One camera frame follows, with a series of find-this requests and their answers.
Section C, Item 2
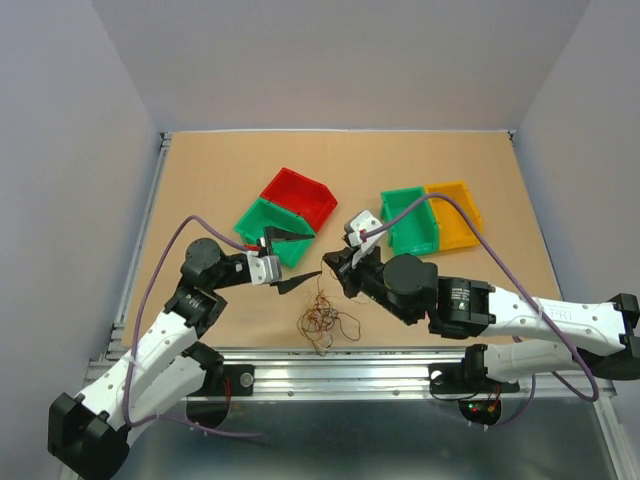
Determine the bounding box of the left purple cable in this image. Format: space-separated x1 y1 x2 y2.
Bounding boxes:
122 215 264 440

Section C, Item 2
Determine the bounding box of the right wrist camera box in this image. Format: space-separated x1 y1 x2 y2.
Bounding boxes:
344 210 384 268

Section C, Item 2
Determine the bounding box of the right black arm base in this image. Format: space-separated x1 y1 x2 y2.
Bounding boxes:
428 344 520 396

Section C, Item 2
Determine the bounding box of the purple cable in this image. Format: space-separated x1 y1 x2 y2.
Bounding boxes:
364 193 600 432
122 215 264 440

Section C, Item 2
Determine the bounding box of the green plastic bin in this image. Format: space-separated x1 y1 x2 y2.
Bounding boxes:
380 186 439 256
234 198 315 268

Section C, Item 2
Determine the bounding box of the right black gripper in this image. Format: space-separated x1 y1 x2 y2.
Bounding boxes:
324 243 418 326

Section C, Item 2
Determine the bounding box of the aluminium frame rail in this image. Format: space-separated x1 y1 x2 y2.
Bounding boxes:
54 130 626 480

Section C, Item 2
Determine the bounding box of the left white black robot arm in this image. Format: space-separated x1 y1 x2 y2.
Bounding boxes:
47 226 312 479

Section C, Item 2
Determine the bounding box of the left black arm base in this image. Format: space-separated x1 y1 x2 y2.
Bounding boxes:
181 342 255 397

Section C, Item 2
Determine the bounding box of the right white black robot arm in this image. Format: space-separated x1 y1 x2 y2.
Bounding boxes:
323 247 639 390

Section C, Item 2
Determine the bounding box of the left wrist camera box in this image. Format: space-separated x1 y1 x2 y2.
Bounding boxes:
245 246 282 286

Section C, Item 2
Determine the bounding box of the red plastic bin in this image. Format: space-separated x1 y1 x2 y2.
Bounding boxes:
260 167 338 232

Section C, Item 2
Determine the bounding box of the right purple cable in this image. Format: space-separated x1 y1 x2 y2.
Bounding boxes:
364 193 600 432

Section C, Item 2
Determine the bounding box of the yellow plastic bin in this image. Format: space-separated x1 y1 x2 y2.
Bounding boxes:
424 181 483 252

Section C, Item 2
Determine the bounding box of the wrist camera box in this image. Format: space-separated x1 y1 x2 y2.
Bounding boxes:
245 246 282 286
344 210 384 268

